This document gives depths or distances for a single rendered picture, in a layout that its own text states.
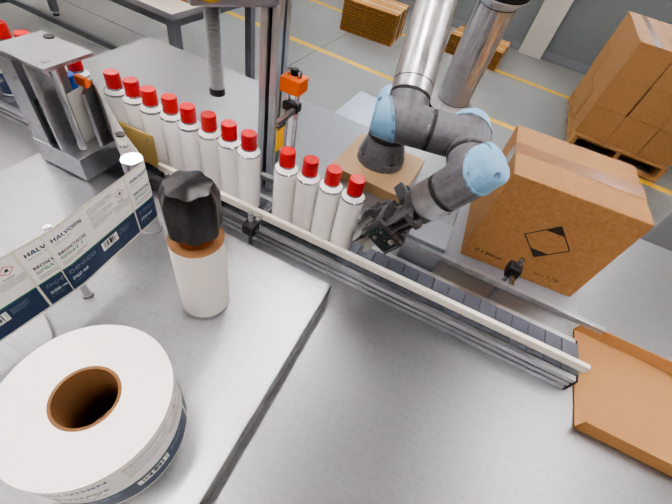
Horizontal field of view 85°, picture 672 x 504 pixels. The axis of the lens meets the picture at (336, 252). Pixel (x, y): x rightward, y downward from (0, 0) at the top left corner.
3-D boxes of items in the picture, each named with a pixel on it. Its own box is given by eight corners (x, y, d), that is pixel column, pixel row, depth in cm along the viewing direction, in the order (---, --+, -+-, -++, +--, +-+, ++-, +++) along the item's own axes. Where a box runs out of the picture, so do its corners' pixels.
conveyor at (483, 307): (-3, 107, 105) (-10, 94, 102) (25, 96, 110) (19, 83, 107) (566, 383, 80) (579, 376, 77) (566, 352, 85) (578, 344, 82)
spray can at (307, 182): (286, 229, 89) (293, 159, 74) (297, 217, 92) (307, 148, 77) (304, 239, 88) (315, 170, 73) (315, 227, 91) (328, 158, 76)
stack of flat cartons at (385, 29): (338, 28, 428) (343, -3, 405) (354, 17, 463) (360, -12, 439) (389, 47, 420) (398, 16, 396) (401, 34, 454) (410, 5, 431)
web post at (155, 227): (135, 230, 81) (111, 159, 67) (150, 217, 84) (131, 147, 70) (152, 238, 80) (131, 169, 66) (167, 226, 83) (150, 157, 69)
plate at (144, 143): (125, 153, 94) (116, 122, 87) (127, 152, 94) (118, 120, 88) (157, 169, 92) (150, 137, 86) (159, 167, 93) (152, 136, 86)
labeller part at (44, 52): (-11, 48, 71) (-14, 43, 70) (43, 34, 78) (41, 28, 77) (44, 73, 69) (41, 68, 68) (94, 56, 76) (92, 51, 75)
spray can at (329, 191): (306, 240, 88) (318, 171, 73) (313, 226, 91) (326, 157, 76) (326, 247, 88) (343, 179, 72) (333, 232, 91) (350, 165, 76)
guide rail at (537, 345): (157, 170, 92) (156, 164, 91) (161, 168, 93) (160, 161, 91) (584, 374, 76) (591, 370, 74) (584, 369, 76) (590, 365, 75)
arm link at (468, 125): (440, 94, 67) (436, 130, 61) (500, 110, 67) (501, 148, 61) (426, 129, 73) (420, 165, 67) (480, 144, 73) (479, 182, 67)
